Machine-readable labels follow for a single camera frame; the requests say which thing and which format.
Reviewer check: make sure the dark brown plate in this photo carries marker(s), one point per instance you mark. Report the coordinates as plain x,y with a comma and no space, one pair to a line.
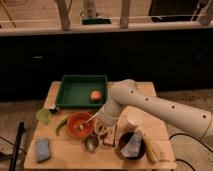
122,141

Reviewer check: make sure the green plastic tray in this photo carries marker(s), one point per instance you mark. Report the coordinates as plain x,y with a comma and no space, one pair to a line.
75,91

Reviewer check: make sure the blue sponge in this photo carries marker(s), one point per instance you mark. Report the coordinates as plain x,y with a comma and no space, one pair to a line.
42,151

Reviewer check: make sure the small dark object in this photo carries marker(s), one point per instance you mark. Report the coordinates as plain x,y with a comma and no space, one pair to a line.
53,109

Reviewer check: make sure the grey folded cloth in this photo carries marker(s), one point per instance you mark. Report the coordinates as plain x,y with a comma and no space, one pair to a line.
133,146

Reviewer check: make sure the orange peach fruit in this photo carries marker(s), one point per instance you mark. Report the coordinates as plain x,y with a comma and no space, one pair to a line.
95,96

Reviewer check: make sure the light green plastic cup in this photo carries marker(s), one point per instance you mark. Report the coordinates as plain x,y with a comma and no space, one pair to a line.
43,115

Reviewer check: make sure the metal spoon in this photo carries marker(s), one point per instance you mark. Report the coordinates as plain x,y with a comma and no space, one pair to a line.
87,120

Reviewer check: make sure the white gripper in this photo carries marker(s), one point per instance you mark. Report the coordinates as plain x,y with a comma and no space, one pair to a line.
101,129

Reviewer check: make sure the wooden block toy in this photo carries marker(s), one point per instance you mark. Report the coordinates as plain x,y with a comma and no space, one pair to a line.
109,140

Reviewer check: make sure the black pole stand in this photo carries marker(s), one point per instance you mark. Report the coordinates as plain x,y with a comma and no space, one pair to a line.
16,147

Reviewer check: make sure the red bowl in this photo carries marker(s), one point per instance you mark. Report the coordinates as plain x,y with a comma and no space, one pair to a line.
77,125

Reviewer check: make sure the metal cup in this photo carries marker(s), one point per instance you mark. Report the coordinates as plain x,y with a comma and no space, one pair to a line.
91,143

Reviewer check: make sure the green chili pepper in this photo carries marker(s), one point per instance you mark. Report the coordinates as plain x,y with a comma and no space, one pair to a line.
60,125

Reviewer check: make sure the white paper cup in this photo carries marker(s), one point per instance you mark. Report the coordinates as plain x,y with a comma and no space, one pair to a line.
134,120

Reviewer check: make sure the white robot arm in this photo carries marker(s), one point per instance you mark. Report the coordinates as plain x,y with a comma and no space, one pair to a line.
194,121

